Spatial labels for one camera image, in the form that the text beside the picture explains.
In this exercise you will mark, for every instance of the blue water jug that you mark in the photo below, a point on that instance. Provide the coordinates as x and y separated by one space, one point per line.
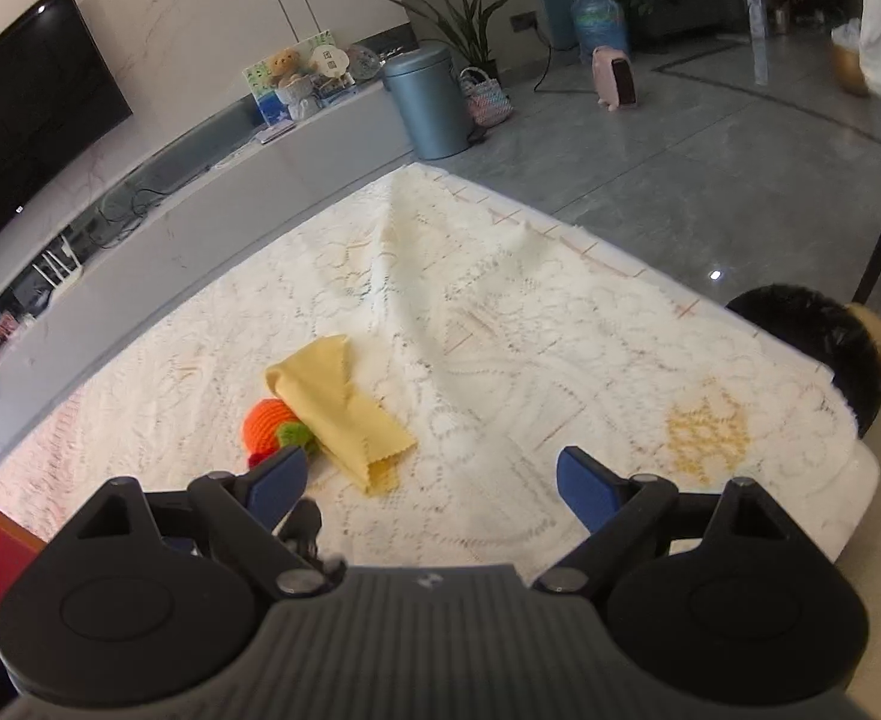
599 22

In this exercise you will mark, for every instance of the yellow cleaning cloth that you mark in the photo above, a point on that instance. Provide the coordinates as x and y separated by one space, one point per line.
335 405

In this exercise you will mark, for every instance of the golden basket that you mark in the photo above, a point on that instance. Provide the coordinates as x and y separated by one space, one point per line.
849 60

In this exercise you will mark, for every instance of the green picture board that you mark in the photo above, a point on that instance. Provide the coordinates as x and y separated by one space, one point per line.
260 82

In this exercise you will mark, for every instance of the pink space heater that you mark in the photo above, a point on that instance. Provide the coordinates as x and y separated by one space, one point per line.
614 82

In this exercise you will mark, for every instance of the orange crochet toy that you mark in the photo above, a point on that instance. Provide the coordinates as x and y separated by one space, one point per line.
266 424

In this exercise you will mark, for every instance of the black fluffy round object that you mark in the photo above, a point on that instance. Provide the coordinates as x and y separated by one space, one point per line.
815 345

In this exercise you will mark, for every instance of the pink photo card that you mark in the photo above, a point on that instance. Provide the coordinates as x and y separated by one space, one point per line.
5 325

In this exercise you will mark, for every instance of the teddy bear bouquet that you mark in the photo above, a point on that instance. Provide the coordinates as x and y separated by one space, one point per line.
290 82

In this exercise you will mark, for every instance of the white round ornament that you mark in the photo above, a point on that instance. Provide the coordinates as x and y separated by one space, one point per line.
329 64

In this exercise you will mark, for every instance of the tablet device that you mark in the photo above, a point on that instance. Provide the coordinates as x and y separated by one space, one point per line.
277 133

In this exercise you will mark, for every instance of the white router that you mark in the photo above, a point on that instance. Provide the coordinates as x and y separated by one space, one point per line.
62 262

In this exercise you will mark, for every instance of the long leaf potted plant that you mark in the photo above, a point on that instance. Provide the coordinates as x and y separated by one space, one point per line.
470 15

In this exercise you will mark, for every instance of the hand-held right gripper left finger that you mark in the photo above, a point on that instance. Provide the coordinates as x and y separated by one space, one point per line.
279 484

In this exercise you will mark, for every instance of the grey blue trash can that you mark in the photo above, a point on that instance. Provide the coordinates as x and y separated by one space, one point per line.
429 105

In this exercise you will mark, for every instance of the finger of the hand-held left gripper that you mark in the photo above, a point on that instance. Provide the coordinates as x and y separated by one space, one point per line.
305 525

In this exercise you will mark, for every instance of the black wall television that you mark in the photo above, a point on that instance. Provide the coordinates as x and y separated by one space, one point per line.
28 120

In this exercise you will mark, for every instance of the woven handbag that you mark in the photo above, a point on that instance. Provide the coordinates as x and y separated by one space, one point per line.
489 101

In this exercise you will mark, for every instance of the marble television console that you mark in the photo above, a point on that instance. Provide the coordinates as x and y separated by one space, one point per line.
208 210

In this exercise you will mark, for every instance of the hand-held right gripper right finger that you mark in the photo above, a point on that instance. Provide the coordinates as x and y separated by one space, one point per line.
589 487

